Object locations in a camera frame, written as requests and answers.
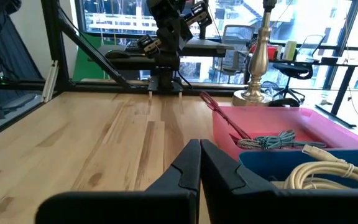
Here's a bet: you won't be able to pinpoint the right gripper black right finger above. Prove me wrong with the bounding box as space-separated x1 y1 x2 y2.
200 139 358 224

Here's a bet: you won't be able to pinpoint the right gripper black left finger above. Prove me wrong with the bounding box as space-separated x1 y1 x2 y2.
35 139 202 224

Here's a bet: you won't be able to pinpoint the beige USB cable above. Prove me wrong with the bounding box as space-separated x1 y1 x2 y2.
270 179 354 190
283 144 358 189

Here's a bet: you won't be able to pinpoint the teal braided USB cable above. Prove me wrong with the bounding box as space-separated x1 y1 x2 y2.
253 129 298 150

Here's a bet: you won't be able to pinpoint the grey white braided USB cable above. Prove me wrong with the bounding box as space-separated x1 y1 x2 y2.
236 138 328 151

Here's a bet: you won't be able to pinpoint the pink black braided USB cable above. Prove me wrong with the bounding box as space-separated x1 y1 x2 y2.
200 91 252 141

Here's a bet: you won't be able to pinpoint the dark grey desk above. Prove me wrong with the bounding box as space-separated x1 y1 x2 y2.
87 37 234 72

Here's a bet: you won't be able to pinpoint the black keyboard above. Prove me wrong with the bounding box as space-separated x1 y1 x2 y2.
124 39 143 52

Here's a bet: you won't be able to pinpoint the blue plastic bin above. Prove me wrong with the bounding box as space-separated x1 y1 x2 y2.
238 148 358 190

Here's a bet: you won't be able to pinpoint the black computer mouse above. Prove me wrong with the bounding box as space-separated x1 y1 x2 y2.
104 49 131 60

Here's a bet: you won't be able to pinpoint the grey office chair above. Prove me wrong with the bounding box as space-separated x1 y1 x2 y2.
219 24 257 85

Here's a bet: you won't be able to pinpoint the silver lamp with white shade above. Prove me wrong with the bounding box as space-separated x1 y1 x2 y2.
231 0 279 108

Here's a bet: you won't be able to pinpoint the pink plastic bin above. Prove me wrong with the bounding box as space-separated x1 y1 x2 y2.
211 105 358 161

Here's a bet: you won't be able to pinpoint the green board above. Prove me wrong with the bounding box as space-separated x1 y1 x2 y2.
71 32 111 82

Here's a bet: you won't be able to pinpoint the red box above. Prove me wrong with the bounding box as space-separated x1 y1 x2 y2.
250 43 280 62

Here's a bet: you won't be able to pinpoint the white green can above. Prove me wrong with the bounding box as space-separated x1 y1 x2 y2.
283 40 298 62

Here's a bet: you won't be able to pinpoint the black office chair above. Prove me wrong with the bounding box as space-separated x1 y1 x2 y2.
272 34 326 103

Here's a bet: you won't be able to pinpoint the large window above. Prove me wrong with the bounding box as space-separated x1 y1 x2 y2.
75 0 358 91

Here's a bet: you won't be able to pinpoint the black desk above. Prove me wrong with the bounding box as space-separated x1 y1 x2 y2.
303 55 358 129

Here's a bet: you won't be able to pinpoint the dark blue fabric screen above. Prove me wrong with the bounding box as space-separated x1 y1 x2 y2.
0 0 45 91

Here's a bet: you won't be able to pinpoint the black aluminium rig frame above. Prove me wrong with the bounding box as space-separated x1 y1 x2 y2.
0 0 248 146

